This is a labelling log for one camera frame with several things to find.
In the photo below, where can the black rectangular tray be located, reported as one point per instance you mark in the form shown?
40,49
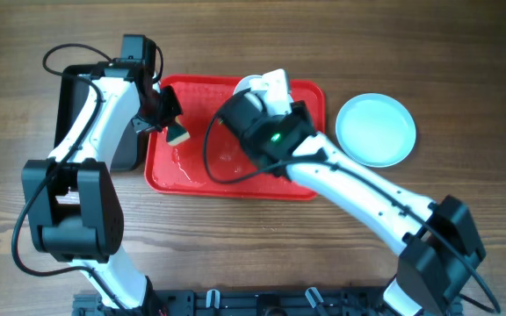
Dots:
130,153

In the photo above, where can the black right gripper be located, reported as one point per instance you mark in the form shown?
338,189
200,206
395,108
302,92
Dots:
302,104

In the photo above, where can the light green plate front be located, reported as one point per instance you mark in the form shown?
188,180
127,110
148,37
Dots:
375,130

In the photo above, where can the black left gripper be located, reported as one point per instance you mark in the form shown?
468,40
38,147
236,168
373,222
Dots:
175,110

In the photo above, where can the black aluminium base frame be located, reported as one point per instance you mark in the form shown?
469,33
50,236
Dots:
350,301

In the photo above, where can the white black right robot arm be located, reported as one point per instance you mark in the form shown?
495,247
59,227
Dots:
437,244

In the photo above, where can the red plastic tray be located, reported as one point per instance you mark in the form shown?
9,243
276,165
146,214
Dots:
180,169

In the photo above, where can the yellow green sponge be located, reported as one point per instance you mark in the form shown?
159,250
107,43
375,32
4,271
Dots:
176,133

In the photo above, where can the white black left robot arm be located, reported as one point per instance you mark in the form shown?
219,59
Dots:
71,205

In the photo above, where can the white round plate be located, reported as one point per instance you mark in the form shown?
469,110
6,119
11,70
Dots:
248,85

